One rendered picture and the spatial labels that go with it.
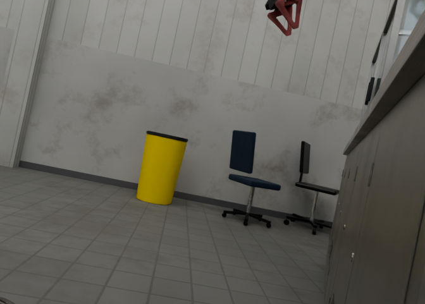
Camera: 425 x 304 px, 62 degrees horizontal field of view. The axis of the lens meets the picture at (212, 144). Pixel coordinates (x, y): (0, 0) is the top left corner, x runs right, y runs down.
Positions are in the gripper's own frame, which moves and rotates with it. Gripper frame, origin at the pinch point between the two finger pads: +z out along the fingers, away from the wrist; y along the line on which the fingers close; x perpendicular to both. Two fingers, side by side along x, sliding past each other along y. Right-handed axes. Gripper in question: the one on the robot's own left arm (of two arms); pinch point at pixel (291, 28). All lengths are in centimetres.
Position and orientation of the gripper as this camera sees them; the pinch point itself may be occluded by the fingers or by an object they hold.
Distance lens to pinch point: 97.4
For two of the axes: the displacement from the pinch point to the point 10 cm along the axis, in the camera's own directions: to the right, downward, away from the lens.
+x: -9.5, 3.0, -0.8
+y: -0.9, -0.1, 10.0
